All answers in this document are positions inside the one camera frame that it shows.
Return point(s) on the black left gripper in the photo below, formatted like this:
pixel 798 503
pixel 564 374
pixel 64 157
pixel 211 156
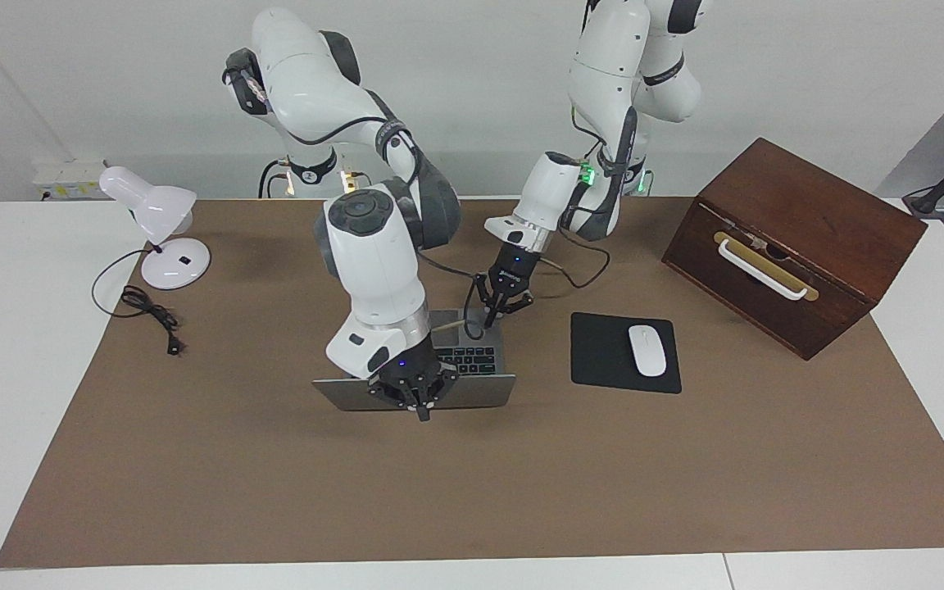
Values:
pixel 515 272

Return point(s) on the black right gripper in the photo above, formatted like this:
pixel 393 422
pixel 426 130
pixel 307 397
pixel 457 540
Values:
pixel 410 373

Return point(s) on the silver grey laptop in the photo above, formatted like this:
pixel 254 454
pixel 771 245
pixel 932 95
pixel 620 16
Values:
pixel 488 393

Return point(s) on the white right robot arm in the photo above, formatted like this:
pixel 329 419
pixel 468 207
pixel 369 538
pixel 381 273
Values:
pixel 374 262

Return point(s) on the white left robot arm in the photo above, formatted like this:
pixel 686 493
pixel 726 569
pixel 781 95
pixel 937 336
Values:
pixel 603 65

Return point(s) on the brown table mat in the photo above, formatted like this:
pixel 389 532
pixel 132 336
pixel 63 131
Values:
pixel 439 492

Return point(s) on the black mouse pad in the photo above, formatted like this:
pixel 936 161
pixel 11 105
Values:
pixel 603 352

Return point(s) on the white computer mouse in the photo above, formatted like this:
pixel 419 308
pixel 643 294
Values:
pixel 647 351

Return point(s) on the white desk lamp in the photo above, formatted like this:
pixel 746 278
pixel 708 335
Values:
pixel 152 205

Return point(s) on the dark brown wooden box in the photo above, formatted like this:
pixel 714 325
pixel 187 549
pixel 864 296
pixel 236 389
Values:
pixel 841 213

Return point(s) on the white wall power strip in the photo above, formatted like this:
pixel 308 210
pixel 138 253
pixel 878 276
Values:
pixel 66 174

